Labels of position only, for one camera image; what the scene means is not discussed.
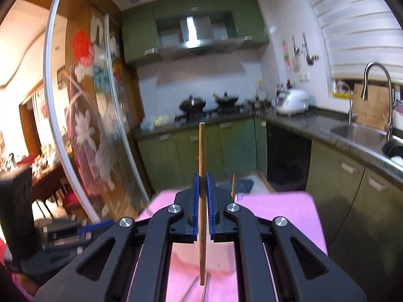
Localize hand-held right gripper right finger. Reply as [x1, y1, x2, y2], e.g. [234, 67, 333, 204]
[206, 172, 367, 302]

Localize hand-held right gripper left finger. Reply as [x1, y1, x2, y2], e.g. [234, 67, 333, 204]
[33, 173, 202, 302]

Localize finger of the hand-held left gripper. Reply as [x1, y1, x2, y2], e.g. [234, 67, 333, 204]
[44, 235, 92, 253]
[41, 218, 114, 236]

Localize dark floor mat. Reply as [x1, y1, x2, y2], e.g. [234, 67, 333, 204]
[234, 178, 254, 196]

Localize green base cabinets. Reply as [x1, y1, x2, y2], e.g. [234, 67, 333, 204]
[135, 116, 403, 290]

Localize pink floral tablecloth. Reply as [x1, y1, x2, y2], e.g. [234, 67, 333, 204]
[135, 190, 328, 302]

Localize gas stove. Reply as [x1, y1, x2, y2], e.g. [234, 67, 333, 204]
[175, 105, 252, 124]

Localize black built-in appliance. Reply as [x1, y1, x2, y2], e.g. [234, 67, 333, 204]
[266, 123, 313, 193]

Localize black wok with lid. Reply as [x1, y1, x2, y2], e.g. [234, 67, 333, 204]
[179, 94, 207, 112]

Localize printed glass sliding door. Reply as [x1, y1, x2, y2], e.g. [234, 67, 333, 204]
[44, 0, 152, 224]

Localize clear oil bottle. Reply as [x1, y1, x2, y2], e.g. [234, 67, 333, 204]
[255, 81, 268, 108]

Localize dark kitchen countertop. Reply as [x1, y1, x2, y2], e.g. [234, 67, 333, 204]
[135, 105, 403, 177]

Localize white rice cooker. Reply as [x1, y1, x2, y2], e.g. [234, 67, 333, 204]
[275, 89, 310, 116]

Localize dark sauce bottles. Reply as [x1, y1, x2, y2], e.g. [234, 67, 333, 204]
[276, 79, 293, 99]

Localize steel sink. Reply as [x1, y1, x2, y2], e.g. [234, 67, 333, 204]
[330, 123, 390, 144]

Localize steel range hood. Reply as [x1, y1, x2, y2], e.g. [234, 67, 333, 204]
[156, 11, 239, 61]

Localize small steel faucet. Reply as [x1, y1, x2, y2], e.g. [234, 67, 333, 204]
[334, 82, 358, 125]

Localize wooden cutting board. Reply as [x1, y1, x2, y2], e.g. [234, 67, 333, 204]
[351, 83, 396, 131]

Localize black bowl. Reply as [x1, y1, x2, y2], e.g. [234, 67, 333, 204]
[381, 140, 403, 160]

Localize tall steel faucet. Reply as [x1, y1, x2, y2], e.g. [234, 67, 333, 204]
[360, 61, 395, 142]

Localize white window blind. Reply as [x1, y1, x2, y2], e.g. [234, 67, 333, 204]
[297, 0, 403, 86]

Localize black wok with wooden handle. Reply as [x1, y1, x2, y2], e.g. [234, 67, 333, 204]
[213, 92, 240, 107]

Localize green wall cabinet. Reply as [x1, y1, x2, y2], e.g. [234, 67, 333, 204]
[121, 0, 271, 66]

